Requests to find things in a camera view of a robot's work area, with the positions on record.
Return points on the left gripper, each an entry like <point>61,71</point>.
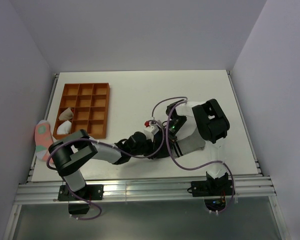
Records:
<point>151,146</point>

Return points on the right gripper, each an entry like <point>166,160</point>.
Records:
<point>172,139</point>

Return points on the dark blue patterned sock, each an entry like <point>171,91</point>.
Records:
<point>155,150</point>

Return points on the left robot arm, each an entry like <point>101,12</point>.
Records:
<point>72,152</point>

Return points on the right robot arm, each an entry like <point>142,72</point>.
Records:
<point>212,126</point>

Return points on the grey striped sock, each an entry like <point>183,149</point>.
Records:
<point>191,143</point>

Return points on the orange compartment tray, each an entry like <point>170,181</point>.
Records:
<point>90,102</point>

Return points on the white rolled sock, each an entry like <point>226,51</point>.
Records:
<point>64,128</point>

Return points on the beige rolled sock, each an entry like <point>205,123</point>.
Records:
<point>66,115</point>

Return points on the pink green sock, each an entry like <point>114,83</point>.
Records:
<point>43,139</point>

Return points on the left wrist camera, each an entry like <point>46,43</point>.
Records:
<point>151,129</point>

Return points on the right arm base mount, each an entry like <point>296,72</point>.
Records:
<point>219,188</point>

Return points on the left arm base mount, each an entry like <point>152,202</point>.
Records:
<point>82,201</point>

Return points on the aluminium frame rail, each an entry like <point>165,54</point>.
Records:
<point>160,189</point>

